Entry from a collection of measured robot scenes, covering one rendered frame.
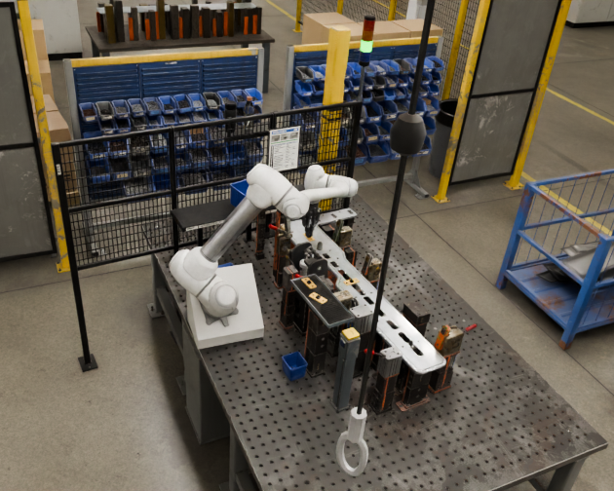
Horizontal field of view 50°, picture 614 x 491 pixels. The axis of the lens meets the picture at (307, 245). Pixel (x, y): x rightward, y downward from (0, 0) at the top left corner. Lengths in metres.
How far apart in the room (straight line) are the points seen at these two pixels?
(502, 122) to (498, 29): 0.96
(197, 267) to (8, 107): 2.01
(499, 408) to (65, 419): 2.45
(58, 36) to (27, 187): 4.88
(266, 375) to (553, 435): 1.41
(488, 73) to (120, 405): 4.13
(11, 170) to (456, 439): 3.37
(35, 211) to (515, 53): 4.21
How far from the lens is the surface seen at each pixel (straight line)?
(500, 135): 6.65
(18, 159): 4.88
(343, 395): 3.15
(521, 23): 6.23
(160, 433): 4.03
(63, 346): 4.66
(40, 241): 5.22
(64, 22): 9.60
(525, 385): 3.61
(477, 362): 3.64
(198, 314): 3.44
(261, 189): 3.02
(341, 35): 4.08
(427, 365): 3.09
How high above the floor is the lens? 3.07
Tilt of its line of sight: 34 degrees down
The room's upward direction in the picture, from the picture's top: 5 degrees clockwise
